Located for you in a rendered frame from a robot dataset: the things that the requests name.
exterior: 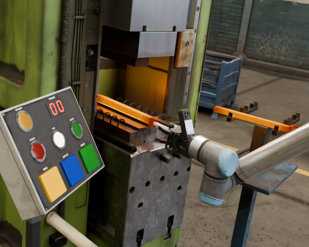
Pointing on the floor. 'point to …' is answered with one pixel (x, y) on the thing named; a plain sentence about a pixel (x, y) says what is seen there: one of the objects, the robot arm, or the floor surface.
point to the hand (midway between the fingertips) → (158, 122)
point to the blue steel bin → (219, 81)
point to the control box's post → (33, 232)
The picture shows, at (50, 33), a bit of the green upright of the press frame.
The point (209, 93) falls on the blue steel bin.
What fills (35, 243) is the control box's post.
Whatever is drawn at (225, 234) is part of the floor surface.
